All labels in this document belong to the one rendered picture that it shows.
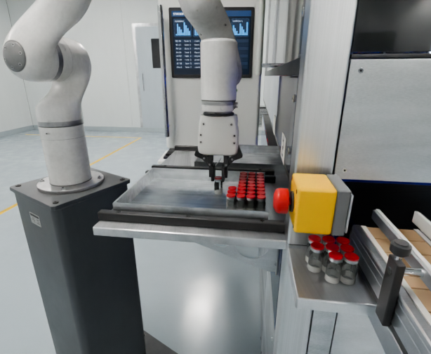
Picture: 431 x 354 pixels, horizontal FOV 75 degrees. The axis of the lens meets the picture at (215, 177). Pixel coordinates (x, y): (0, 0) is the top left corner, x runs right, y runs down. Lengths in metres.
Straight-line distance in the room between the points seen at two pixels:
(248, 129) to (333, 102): 1.07
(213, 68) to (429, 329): 0.56
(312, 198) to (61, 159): 0.72
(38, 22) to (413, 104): 0.80
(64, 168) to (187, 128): 0.78
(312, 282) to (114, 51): 6.47
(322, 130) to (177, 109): 1.12
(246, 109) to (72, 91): 0.87
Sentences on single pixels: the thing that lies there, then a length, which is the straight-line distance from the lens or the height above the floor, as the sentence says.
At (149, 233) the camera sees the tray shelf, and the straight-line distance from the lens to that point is 0.61.
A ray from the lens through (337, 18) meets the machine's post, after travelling 0.49.
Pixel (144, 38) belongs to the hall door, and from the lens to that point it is 6.47.
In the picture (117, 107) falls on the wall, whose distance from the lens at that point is 6.76.
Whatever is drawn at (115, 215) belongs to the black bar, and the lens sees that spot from 0.65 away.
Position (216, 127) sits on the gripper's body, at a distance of 0.69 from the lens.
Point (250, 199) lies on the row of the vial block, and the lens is 0.63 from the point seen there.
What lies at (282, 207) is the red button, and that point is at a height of 0.99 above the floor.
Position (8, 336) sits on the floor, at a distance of 1.85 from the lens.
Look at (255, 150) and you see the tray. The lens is 1.17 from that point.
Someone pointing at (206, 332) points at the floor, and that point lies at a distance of 1.58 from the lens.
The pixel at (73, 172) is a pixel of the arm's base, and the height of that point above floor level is 0.91.
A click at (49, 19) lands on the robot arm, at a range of 0.86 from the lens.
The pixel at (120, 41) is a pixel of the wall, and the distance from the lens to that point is 6.67.
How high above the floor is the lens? 1.18
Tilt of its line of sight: 20 degrees down
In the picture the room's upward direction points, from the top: straight up
